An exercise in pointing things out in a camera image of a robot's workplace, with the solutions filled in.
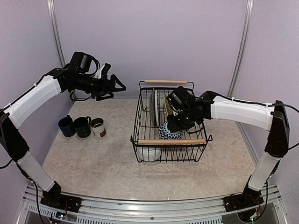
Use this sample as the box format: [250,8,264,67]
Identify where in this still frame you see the white cup with wood band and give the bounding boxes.
[90,118,107,139]

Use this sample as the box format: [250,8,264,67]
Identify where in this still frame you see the gold patterned plate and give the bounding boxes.
[164,95,178,116]

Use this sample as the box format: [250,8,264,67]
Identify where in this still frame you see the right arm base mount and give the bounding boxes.
[223,186,264,212]

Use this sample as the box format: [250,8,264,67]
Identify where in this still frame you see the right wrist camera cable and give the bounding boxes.
[217,93,299,150]

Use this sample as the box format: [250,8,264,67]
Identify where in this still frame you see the blue white patterned bowl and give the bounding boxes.
[159,121,183,140]

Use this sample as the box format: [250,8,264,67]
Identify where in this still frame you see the aluminium corner post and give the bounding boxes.
[47,0,66,67]
[224,0,254,102]

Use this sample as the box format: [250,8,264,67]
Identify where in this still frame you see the rear wooden rack handle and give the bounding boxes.
[144,80,188,84]

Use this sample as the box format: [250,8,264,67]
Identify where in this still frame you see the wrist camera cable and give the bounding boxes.
[69,58,101,102]
[217,93,299,150]

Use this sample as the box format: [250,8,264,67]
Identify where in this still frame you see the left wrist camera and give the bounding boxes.
[93,63,111,79]

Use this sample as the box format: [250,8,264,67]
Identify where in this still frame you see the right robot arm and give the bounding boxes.
[167,86,290,207]

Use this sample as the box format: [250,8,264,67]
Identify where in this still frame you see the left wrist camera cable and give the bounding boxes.
[69,58,101,102]

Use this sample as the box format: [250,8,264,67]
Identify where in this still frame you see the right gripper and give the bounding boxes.
[167,107,196,132]

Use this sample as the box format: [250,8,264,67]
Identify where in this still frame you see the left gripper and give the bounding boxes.
[71,72,126,101]

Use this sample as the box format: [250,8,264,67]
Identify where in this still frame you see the left aluminium corner post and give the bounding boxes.
[47,0,66,67]

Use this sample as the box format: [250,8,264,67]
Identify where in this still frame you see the right aluminium corner post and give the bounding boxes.
[224,0,254,102]

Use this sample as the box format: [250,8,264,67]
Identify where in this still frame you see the black wire dish rack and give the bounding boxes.
[130,81,213,162]

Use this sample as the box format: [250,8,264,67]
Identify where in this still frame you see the grey plate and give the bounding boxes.
[149,88,156,126]

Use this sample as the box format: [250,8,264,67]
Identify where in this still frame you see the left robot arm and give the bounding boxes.
[0,52,126,208]

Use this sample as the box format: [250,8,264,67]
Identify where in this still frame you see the dark green mug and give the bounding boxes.
[73,116,92,138]

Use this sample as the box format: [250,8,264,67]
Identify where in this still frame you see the navy blue mug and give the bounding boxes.
[58,115,76,138]

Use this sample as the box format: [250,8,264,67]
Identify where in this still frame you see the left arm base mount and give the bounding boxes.
[41,195,82,213]

